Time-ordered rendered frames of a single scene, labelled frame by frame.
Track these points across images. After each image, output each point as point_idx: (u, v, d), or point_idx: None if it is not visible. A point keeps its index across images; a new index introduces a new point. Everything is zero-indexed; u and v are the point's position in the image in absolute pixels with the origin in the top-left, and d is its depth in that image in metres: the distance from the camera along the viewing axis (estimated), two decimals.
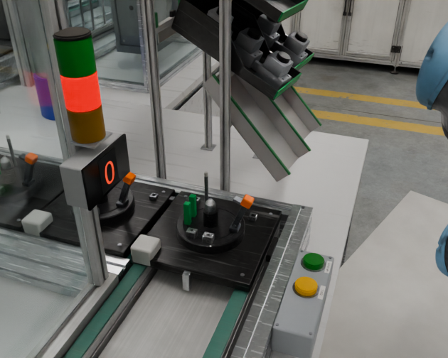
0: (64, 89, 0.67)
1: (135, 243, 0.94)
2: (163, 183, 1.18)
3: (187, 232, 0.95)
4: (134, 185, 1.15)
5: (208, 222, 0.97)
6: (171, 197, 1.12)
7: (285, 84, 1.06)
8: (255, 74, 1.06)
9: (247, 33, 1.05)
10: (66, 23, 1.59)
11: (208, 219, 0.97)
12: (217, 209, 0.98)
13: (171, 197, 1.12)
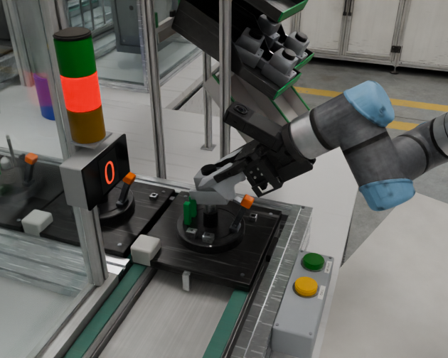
0: (64, 89, 0.67)
1: (135, 243, 0.94)
2: (163, 183, 1.18)
3: (187, 232, 0.95)
4: (134, 185, 1.15)
5: (208, 222, 0.97)
6: (171, 197, 1.12)
7: None
8: (196, 202, 0.95)
9: (281, 54, 1.05)
10: (66, 23, 1.59)
11: (208, 219, 0.97)
12: (217, 209, 0.98)
13: (171, 197, 1.12)
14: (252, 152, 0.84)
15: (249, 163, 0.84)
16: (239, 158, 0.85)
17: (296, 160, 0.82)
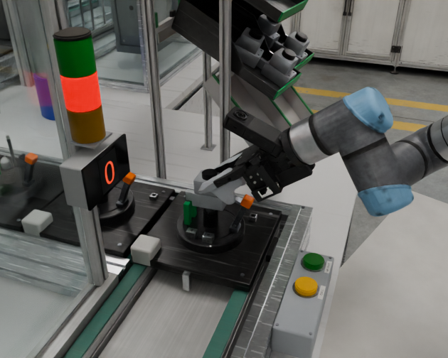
0: (64, 89, 0.67)
1: (135, 243, 0.94)
2: (163, 183, 1.18)
3: (187, 232, 0.95)
4: (134, 185, 1.15)
5: (208, 222, 0.97)
6: (171, 197, 1.12)
7: None
8: (192, 203, 0.95)
9: (281, 54, 1.05)
10: (66, 23, 1.59)
11: (208, 219, 0.97)
12: None
13: (171, 197, 1.12)
14: (252, 157, 0.84)
15: (249, 167, 0.85)
16: (239, 163, 0.86)
17: (296, 165, 0.82)
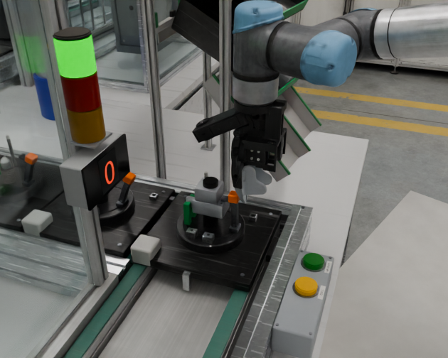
0: (64, 89, 0.67)
1: (135, 243, 0.94)
2: (163, 183, 1.18)
3: (187, 232, 0.95)
4: (134, 185, 1.15)
5: (208, 222, 0.97)
6: (171, 197, 1.12)
7: (227, 206, 0.96)
8: (192, 210, 0.96)
9: None
10: (66, 23, 1.59)
11: (208, 219, 0.97)
12: None
13: (171, 197, 1.12)
14: (232, 142, 0.84)
15: (239, 152, 0.84)
16: (232, 156, 0.86)
17: (260, 114, 0.80)
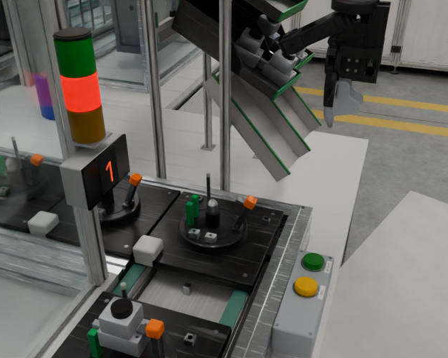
0: (64, 89, 0.67)
1: None
2: (163, 183, 1.18)
3: None
4: (239, 206, 1.08)
5: (123, 357, 0.70)
6: None
7: (147, 337, 0.69)
8: (99, 343, 0.69)
9: (281, 54, 1.05)
10: (66, 23, 1.59)
11: (122, 354, 0.70)
12: None
13: None
14: (327, 51, 0.76)
15: (334, 62, 0.76)
16: (325, 68, 0.77)
17: (365, 13, 0.71)
